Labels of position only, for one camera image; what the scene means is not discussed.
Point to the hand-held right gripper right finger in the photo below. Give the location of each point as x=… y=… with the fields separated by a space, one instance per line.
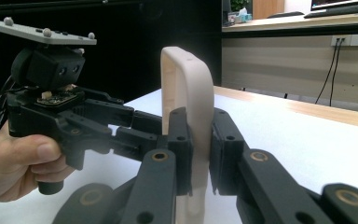
x=227 y=149

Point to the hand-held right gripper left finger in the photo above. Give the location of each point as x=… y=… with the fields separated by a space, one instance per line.
x=181 y=149

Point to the beige phone case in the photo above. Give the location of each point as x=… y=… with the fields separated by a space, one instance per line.
x=195 y=90

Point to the black curtain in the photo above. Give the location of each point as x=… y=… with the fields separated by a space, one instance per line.
x=130 y=62

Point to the white table mat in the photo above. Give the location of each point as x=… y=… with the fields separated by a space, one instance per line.
x=292 y=149

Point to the beige office desk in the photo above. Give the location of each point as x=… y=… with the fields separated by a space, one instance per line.
x=276 y=68

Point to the tissue box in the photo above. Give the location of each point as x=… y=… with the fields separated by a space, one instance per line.
x=244 y=17

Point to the green potted plant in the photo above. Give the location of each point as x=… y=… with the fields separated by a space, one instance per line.
x=239 y=4

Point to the wooden door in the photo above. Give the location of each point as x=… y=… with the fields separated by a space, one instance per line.
x=267 y=9

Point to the computer monitor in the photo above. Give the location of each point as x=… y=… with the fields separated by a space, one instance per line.
x=338 y=3

